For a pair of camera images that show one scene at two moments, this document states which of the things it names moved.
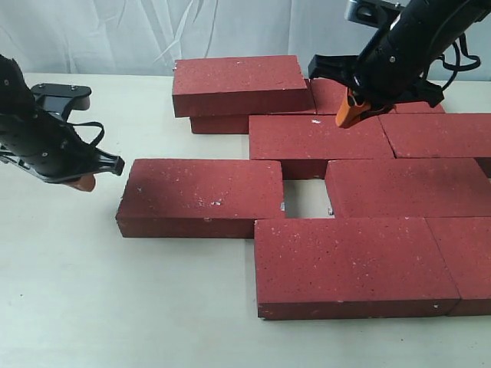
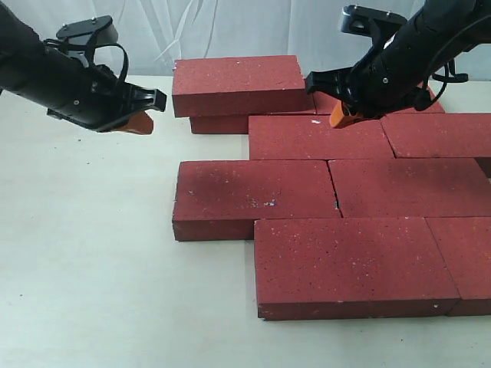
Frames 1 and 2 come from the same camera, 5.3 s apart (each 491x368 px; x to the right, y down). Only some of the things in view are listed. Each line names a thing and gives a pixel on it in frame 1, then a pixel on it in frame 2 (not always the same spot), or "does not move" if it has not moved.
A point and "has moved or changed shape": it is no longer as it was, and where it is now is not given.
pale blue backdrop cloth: (146, 37) does not move
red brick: (301, 137) does not move
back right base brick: (329, 94) does not move
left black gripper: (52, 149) -> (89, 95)
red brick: (199, 198) has moved or changed shape
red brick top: (240, 86) does not move
